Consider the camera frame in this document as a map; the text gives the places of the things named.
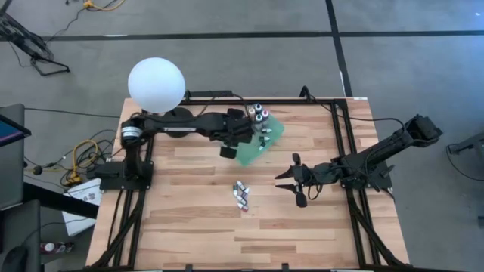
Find white globe table lamp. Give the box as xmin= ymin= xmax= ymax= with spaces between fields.
xmin=127 ymin=57 xmax=196 ymax=139

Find red and white can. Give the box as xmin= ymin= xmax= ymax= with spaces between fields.
xmin=39 ymin=241 xmax=76 ymax=255

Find green translucent plastic bin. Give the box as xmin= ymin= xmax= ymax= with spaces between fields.
xmin=226 ymin=113 xmax=285 ymax=167

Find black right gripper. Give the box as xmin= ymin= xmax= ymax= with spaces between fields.
xmin=275 ymin=153 xmax=336 ymax=209

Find yellow cable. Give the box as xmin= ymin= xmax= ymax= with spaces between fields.
xmin=82 ymin=0 xmax=126 ymax=11
xmin=70 ymin=138 xmax=100 ymax=186

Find tablet with blue screen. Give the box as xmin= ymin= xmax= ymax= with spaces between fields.
xmin=0 ymin=114 xmax=33 ymax=148

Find black aluminium table frame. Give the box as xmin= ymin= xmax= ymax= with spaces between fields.
xmin=90 ymin=89 xmax=411 ymax=272

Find black power strip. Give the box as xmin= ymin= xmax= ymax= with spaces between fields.
xmin=187 ymin=89 xmax=234 ymax=98

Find white cardboard box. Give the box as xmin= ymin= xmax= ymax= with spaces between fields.
xmin=61 ymin=177 xmax=103 ymax=238

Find grey cabinet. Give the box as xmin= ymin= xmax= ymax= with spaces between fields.
xmin=0 ymin=104 xmax=26 ymax=211

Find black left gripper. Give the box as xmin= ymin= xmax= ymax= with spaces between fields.
xmin=211 ymin=107 xmax=255 ymax=159

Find black tripod stand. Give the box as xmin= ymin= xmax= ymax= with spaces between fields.
xmin=0 ymin=11 xmax=71 ymax=77

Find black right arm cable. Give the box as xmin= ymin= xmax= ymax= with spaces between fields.
xmin=308 ymin=94 xmax=408 ymax=128

